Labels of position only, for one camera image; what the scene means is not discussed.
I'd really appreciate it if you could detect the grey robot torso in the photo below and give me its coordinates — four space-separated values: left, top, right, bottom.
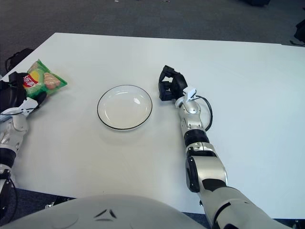
0 194 205 229

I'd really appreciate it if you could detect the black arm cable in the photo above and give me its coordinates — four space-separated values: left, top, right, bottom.
0 175 19 226
195 94 213 132

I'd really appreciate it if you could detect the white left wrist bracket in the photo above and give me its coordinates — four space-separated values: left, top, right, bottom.
11 97 39 118

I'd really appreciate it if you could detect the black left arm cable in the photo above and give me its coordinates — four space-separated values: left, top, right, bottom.
0 175 19 226

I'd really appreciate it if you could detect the white plate black rim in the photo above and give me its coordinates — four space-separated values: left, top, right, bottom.
97 85 153 131

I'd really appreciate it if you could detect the black floor object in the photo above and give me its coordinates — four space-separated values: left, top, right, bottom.
245 0 271 7

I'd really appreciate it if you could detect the black chair base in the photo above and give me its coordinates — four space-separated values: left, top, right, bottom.
290 19 305 46

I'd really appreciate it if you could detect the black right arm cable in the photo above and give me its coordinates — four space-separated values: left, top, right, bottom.
195 94 213 132

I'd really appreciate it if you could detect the green potato chips bag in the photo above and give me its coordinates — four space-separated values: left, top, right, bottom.
22 59 68 102

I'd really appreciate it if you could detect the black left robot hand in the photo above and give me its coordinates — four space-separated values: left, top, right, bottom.
0 71 47 113

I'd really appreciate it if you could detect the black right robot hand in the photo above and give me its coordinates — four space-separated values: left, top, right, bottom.
157 65 189 102

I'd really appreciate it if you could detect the black bag on floor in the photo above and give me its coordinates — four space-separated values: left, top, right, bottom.
5 48 34 72

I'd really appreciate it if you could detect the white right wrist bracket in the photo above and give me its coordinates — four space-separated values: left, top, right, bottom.
183 88 198 102

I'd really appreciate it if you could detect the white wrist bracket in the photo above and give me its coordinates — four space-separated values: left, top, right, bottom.
11 97 39 118
183 88 198 102

